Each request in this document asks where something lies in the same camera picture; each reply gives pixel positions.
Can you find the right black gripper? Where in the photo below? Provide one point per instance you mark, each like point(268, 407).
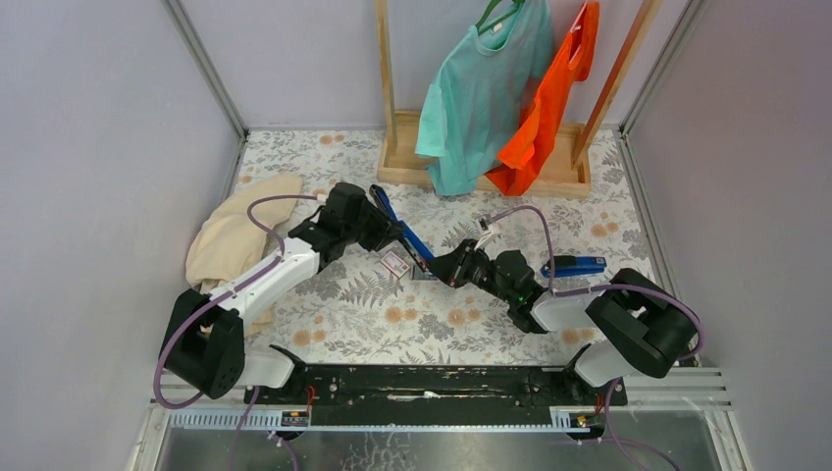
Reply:
point(447, 266)

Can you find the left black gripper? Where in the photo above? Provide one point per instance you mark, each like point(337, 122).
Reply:
point(384, 233)

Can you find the red white staples box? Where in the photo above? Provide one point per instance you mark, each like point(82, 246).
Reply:
point(395, 264)

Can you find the blue stapler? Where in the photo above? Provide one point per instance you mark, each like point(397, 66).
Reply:
point(564, 266)
point(414, 246)

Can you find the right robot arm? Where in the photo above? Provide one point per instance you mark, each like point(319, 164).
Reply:
point(644, 329)

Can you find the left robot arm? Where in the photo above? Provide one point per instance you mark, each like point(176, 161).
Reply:
point(204, 344)

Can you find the floral table mat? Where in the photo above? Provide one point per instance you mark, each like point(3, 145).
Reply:
point(356, 311)

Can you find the wooden clothes rack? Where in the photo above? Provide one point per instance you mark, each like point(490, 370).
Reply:
point(566, 173)

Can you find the teal t-shirt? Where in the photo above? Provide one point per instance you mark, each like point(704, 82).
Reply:
point(473, 105)

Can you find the beige cloth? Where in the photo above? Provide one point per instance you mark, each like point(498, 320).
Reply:
point(228, 243)

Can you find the orange t-shirt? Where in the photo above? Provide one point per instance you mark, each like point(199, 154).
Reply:
point(524, 156)

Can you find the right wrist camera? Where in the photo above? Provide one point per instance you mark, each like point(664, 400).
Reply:
point(490, 232)

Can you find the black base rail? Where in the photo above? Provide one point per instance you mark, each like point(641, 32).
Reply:
point(421, 395)

